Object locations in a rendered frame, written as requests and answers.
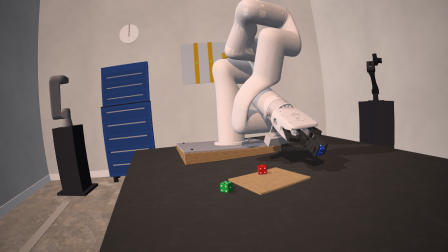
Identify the tan square mat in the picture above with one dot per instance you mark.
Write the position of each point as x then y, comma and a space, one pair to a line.
275, 179

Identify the blue die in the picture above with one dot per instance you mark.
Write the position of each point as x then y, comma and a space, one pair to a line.
321, 150

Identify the red die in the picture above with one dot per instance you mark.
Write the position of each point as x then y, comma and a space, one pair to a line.
262, 169

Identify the green die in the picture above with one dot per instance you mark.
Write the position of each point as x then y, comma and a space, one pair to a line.
226, 186

